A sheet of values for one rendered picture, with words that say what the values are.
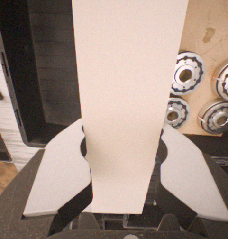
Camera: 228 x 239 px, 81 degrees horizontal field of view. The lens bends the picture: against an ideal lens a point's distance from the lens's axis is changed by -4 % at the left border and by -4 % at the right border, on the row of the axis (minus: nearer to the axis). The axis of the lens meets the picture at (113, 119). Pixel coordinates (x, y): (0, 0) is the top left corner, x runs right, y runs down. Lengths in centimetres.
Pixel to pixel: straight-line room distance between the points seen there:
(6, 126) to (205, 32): 78
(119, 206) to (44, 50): 37
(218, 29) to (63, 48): 36
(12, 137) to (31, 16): 53
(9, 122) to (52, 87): 37
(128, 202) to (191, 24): 37
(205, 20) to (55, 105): 43
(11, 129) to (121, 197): 65
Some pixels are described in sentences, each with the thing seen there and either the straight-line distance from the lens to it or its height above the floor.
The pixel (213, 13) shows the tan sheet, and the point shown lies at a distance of 43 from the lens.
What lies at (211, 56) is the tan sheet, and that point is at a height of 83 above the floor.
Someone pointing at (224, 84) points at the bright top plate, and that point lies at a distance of 44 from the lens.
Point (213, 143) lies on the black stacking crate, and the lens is 51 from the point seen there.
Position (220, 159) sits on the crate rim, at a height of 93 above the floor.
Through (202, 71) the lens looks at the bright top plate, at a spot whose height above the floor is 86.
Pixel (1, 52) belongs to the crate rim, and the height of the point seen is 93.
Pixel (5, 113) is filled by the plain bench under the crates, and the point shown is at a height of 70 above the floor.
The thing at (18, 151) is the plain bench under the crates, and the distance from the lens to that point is 83.
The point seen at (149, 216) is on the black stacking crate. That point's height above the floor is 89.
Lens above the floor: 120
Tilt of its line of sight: 61 degrees down
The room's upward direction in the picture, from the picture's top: 178 degrees counter-clockwise
